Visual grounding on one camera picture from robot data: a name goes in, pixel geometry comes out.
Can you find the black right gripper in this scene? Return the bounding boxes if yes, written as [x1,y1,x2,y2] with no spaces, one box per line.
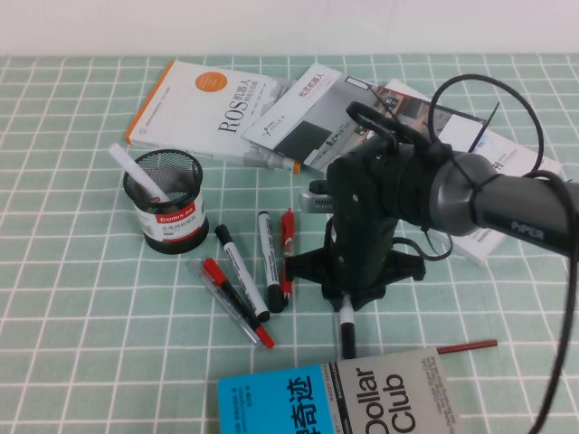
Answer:
[284,137,427,314]

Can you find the white marker with black caps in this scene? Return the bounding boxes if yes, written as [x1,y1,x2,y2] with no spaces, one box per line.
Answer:
[214,223,271,323]
[257,211,285,314]
[338,296,357,360]

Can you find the red retractable pen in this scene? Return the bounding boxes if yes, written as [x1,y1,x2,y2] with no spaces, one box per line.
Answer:
[279,207,295,308]

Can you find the clear grey pen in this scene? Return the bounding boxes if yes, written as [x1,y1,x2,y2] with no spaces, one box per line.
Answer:
[189,259,263,349]

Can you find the red and black pen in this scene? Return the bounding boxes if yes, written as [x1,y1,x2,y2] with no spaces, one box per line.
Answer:
[202,257,276,349]

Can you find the black mesh pen holder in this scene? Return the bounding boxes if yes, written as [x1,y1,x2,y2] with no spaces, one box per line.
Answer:
[122,148,210,256]

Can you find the blue grey Dollar Club book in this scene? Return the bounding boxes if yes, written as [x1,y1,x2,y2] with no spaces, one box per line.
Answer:
[216,346,462,434]

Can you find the red pencil with eraser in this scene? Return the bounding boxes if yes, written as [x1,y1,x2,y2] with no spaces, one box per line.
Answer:
[435,339,499,355]

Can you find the robot photo brochure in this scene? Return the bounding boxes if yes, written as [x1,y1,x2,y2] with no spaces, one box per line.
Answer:
[242,62,485,175]

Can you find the thick white exhibition catalogue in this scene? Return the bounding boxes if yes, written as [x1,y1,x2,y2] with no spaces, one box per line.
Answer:
[384,79,563,267]

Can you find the white orange ROS book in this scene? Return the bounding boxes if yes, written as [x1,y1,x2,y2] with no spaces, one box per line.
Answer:
[124,60,302,176]

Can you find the white marker with blue print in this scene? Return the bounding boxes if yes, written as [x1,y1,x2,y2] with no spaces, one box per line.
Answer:
[107,143,172,203]

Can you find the green checked tablecloth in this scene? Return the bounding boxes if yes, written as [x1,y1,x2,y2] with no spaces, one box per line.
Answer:
[0,53,579,434]

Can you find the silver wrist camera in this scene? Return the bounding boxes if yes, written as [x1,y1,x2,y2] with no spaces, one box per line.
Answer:
[299,179,338,214]

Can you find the black camera cable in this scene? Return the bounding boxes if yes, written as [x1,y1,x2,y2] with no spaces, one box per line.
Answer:
[346,101,447,153]

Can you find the thick black looped cable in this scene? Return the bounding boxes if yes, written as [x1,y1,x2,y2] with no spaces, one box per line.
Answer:
[427,73,579,434]

